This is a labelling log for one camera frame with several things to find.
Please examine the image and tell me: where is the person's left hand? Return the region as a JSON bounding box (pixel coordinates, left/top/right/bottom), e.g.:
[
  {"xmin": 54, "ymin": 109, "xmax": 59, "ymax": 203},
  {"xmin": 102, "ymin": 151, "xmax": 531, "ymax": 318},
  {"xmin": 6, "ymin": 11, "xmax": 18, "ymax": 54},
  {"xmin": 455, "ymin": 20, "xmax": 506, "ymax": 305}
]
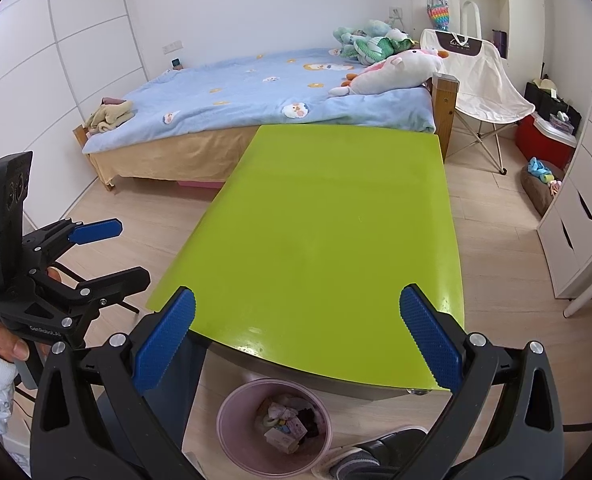
[{"xmin": 0, "ymin": 322, "xmax": 31, "ymax": 364}]

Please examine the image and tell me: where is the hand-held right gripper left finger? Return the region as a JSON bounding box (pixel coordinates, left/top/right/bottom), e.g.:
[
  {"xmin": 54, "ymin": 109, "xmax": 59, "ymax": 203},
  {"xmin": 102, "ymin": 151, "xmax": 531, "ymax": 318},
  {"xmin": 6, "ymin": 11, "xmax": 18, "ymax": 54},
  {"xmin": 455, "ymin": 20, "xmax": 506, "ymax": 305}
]
[{"xmin": 30, "ymin": 285, "xmax": 197, "ymax": 480}]

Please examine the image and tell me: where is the brown pet bed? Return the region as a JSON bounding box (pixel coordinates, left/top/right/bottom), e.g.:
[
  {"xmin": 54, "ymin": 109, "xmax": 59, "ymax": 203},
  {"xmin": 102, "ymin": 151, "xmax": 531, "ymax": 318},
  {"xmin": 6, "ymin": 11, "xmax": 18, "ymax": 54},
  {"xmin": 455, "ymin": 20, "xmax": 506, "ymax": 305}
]
[{"xmin": 520, "ymin": 157, "xmax": 567, "ymax": 219}]

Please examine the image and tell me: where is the translucent slipper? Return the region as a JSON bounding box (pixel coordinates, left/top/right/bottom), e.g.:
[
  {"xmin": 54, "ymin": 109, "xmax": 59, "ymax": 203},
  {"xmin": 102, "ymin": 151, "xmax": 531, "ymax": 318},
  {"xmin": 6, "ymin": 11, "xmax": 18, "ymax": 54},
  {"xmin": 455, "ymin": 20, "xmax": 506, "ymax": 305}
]
[{"xmin": 313, "ymin": 447, "xmax": 357, "ymax": 480}]

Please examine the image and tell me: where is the bed with blue blanket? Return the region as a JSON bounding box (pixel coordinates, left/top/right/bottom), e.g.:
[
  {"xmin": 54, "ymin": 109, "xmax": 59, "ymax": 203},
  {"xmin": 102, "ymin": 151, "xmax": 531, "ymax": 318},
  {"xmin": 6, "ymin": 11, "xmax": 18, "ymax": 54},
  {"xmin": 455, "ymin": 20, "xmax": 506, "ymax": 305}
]
[{"xmin": 73, "ymin": 74, "xmax": 459, "ymax": 194}]

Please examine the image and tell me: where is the white pink plush toy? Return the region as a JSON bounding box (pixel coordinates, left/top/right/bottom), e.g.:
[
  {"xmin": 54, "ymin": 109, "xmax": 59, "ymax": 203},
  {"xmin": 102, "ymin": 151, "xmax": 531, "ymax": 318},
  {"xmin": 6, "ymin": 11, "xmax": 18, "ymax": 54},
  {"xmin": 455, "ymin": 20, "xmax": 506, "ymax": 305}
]
[{"xmin": 328, "ymin": 48, "xmax": 449, "ymax": 97}]

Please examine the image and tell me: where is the white drawer dresser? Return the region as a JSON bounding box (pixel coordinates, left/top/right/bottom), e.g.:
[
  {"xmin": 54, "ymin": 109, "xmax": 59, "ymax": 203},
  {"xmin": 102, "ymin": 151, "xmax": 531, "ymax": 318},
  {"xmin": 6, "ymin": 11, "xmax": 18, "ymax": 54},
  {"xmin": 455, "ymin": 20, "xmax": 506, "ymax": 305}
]
[{"xmin": 536, "ymin": 88, "xmax": 592, "ymax": 302}]

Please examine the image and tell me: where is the teal plush toy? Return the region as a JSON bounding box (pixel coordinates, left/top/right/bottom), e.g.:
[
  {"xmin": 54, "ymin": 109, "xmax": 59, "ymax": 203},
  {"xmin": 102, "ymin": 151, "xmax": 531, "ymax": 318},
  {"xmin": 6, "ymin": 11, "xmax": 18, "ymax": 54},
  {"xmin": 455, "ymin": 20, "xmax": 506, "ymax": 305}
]
[{"xmin": 333, "ymin": 20, "xmax": 393, "ymax": 59}]

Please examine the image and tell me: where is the pink trash bin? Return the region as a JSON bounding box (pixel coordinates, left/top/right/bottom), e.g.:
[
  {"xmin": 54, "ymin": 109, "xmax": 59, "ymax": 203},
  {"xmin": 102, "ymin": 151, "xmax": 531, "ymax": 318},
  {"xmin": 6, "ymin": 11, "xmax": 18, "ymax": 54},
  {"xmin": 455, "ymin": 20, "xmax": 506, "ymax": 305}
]
[{"xmin": 217, "ymin": 379, "xmax": 333, "ymax": 476}]

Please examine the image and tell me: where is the white folding camp chair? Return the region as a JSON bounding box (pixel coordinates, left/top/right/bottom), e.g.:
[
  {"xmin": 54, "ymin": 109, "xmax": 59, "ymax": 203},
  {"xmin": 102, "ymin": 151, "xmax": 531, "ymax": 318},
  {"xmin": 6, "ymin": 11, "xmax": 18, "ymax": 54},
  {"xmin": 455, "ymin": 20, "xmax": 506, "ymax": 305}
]
[{"xmin": 419, "ymin": 27, "xmax": 537, "ymax": 177}]

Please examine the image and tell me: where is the green table mat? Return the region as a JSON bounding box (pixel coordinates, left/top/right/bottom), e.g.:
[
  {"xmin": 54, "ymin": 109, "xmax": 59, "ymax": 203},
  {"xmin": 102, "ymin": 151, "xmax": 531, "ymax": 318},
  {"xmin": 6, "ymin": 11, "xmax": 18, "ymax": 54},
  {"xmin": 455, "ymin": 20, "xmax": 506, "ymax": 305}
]
[{"xmin": 146, "ymin": 125, "xmax": 465, "ymax": 392}]

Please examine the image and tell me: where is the red storage box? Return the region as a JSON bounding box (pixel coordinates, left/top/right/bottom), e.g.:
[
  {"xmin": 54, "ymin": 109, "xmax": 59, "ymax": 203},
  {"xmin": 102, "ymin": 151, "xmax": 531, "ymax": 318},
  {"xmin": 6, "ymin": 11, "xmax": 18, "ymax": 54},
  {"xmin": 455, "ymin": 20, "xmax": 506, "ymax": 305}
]
[{"xmin": 514, "ymin": 113, "xmax": 577, "ymax": 172}]

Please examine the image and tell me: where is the white wardrobe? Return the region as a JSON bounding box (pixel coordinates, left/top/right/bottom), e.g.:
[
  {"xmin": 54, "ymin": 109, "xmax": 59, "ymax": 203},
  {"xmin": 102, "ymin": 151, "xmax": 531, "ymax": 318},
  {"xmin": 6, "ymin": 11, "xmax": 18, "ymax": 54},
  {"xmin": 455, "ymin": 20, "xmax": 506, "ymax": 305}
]
[{"xmin": 0, "ymin": 0, "xmax": 149, "ymax": 176}]

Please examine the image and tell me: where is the black binder clip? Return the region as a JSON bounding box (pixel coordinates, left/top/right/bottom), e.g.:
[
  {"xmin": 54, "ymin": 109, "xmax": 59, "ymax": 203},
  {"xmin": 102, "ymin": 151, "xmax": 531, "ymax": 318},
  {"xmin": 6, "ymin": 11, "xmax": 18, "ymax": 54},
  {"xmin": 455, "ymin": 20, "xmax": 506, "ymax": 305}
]
[{"xmin": 296, "ymin": 407, "xmax": 325, "ymax": 442}]

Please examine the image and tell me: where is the light blue printed blanket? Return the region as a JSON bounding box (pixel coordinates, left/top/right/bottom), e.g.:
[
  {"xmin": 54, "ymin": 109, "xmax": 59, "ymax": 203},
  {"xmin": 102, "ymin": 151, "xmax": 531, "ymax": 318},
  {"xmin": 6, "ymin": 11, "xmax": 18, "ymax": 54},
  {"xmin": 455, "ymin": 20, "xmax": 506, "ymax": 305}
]
[{"xmin": 82, "ymin": 47, "xmax": 437, "ymax": 157}]

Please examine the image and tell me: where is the folded beige towel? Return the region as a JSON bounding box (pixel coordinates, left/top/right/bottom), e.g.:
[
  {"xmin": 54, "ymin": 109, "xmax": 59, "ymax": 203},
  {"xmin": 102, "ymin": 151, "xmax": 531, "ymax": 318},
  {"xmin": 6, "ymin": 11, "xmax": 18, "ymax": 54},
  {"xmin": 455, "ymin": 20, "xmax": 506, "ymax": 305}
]
[{"xmin": 84, "ymin": 97, "xmax": 135, "ymax": 136}]

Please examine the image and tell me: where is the person's right leg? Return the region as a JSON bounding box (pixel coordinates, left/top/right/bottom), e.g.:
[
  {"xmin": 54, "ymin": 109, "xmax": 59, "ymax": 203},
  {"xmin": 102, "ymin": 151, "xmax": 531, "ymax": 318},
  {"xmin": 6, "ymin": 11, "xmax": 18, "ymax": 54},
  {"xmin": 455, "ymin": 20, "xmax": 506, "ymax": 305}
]
[{"xmin": 328, "ymin": 427, "xmax": 429, "ymax": 480}]

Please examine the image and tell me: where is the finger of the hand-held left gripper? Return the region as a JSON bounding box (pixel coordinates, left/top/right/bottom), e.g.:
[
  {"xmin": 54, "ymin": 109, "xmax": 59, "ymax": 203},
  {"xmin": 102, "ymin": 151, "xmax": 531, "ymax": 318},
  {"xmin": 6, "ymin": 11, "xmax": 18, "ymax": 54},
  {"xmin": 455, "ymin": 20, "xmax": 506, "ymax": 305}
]
[
  {"xmin": 22, "ymin": 217, "xmax": 124, "ymax": 273},
  {"xmin": 28, "ymin": 266, "xmax": 151, "ymax": 347}
]

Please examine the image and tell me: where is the pink box under bed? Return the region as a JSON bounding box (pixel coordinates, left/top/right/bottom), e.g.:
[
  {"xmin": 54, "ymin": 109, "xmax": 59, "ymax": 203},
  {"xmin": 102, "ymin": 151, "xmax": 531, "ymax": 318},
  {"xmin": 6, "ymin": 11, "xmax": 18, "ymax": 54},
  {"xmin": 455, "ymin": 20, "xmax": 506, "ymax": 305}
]
[{"xmin": 175, "ymin": 179, "xmax": 225, "ymax": 192}]

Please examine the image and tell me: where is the beige bed sheet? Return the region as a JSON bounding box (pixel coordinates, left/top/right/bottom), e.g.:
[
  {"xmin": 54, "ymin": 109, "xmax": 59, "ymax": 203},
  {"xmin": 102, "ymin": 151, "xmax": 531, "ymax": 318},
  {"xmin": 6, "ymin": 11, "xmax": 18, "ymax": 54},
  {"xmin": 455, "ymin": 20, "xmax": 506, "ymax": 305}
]
[{"xmin": 88, "ymin": 127, "xmax": 259, "ymax": 184}]

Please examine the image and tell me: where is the small pastel box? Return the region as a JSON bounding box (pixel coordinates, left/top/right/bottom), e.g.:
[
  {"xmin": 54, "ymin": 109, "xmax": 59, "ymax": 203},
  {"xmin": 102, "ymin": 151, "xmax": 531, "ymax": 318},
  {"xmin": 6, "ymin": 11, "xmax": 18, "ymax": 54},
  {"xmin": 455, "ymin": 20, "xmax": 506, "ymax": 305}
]
[{"xmin": 264, "ymin": 412, "xmax": 309, "ymax": 456}]

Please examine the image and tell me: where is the white pole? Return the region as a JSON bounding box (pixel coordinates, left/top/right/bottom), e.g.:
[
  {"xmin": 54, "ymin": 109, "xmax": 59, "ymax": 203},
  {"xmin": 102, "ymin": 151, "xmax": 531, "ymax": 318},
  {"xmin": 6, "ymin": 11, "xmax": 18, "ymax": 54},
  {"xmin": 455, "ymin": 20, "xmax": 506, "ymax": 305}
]
[{"xmin": 562, "ymin": 284, "xmax": 592, "ymax": 319}]

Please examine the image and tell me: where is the light blue soft toy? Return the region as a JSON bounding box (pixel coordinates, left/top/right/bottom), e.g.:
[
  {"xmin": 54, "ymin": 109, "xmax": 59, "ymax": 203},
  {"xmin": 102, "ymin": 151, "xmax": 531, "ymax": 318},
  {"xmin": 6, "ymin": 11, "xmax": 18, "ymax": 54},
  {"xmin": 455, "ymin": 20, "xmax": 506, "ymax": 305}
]
[{"xmin": 526, "ymin": 157, "xmax": 552, "ymax": 182}]

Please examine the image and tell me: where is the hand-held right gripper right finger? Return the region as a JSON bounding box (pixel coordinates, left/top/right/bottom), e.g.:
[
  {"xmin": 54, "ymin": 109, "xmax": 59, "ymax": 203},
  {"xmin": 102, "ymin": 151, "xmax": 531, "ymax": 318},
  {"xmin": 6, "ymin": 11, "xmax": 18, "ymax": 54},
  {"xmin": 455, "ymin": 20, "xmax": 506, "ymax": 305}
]
[{"xmin": 399, "ymin": 283, "xmax": 567, "ymax": 480}]

